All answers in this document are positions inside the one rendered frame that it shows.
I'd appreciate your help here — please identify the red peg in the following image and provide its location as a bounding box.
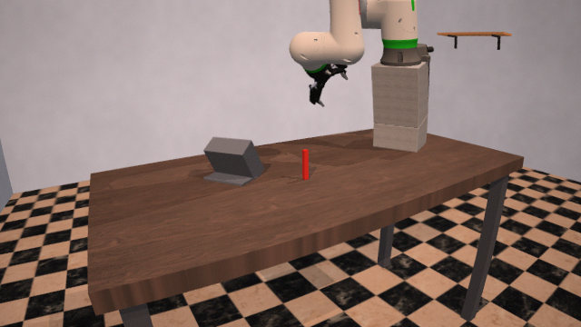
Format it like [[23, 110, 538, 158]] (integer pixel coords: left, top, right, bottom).
[[302, 149, 309, 180]]

